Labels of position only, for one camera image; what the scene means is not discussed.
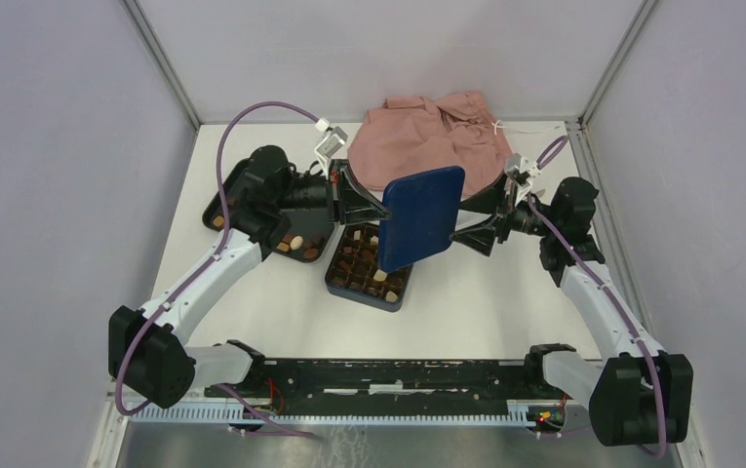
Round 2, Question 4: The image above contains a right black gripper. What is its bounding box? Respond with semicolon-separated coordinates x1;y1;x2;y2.
449;170;560;256

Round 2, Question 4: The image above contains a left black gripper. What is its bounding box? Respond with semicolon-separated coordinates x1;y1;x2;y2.
276;160;392;228

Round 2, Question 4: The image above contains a blue box lid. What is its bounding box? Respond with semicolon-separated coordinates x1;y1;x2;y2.
377;166;465;273

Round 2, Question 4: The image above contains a blue chocolate box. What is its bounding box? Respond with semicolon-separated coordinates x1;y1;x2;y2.
324;223;412;313

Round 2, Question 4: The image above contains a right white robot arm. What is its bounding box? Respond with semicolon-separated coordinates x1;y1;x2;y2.
452;176;693;453

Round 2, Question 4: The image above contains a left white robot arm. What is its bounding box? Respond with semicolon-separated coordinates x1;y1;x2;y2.
108;145;390;414

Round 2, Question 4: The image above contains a black chocolate tray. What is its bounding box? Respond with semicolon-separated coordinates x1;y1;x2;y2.
201;159;335;263

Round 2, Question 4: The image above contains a pink cloth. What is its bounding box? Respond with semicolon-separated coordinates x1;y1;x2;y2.
347;91;514;198

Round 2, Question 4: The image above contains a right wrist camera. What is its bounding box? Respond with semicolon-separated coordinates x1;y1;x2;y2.
504;153;542;197

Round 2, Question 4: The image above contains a white drawstring cord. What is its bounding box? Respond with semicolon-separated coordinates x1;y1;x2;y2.
491;120;563;137

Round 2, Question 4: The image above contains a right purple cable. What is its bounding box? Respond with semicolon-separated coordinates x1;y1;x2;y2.
525;134;670;460

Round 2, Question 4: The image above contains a purple cable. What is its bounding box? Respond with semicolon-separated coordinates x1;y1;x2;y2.
525;134;670;460
113;100;322;441

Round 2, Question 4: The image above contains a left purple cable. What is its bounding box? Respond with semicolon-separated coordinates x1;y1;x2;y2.
113;100;322;441

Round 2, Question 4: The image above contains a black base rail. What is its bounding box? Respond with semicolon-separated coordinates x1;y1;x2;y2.
232;359;563;416

